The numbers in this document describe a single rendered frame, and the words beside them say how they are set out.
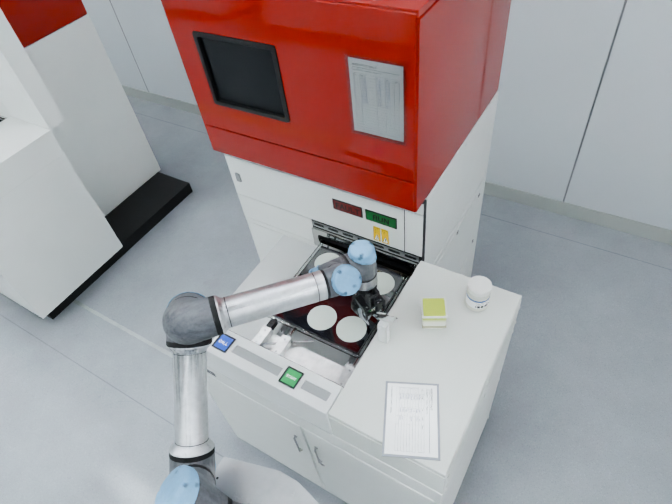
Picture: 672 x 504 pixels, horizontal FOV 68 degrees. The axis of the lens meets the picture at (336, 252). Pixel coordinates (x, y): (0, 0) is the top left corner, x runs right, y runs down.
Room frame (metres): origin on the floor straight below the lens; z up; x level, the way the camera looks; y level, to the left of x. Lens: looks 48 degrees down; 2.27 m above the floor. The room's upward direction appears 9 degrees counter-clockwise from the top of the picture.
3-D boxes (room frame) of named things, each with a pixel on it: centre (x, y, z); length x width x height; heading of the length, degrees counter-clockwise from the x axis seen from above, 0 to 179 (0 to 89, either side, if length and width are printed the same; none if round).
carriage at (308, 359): (0.84, 0.16, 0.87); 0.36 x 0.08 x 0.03; 53
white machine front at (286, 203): (1.35, 0.03, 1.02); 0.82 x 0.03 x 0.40; 53
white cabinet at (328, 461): (0.92, 0.02, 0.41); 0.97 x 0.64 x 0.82; 53
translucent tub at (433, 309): (0.85, -0.26, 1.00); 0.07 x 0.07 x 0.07; 80
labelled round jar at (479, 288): (0.89, -0.41, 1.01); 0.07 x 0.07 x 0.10
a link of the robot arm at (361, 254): (0.92, -0.07, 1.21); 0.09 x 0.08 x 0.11; 109
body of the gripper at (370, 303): (0.91, -0.07, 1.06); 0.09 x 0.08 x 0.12; 23
